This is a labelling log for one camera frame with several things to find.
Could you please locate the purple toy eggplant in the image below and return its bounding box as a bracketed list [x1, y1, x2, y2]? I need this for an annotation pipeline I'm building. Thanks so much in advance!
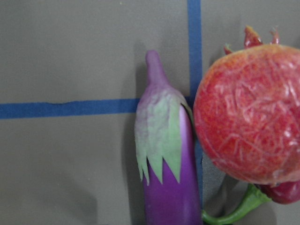
[134, 50, 203, 225]

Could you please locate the red toy pomegranate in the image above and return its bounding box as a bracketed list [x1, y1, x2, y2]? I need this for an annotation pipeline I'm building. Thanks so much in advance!
[194, 26, 300, 185]

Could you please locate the red toy chili pepper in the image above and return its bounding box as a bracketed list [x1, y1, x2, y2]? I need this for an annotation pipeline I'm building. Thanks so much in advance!
[202, 181, 300, 225]

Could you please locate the brown table mat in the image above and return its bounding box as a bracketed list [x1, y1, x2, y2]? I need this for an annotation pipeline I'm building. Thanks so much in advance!
[0, 0, 300, 225]

